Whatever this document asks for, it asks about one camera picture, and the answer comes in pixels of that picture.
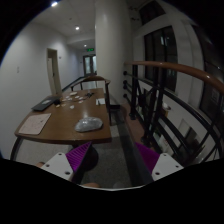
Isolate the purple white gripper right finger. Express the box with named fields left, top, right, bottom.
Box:
left=136, top=143, right=183, bottom=182

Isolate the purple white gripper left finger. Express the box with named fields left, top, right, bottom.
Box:
left=42, top=142, right=91, bottom=181

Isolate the clear plastic bag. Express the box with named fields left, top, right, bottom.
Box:
left=75, top=117, right=103, bottom=132

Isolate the brown wooden table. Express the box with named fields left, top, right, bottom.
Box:
left=14, top=88, right=111, bottom=145

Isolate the wooden handrail black railing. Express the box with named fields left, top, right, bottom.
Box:
left=123, top=61, right=224, bottom=165

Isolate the black laptop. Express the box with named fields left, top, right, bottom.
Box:
left=32, top=96, right=59, bottom=111

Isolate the white notepad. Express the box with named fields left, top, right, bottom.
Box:
left=96, top=98, right=105, bottom=105

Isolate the white door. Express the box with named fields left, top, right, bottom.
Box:
left=47, top=48, right=62, bottom=95

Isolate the glass double door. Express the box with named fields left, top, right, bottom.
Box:
left=83, top=55, right=97, bottom=76

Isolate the green exit sign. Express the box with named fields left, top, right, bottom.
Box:
left=87, top=48, right=95, bottom=52

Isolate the black cable bundle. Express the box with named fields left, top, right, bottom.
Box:
left=83, top=91, right=95, bottom=100

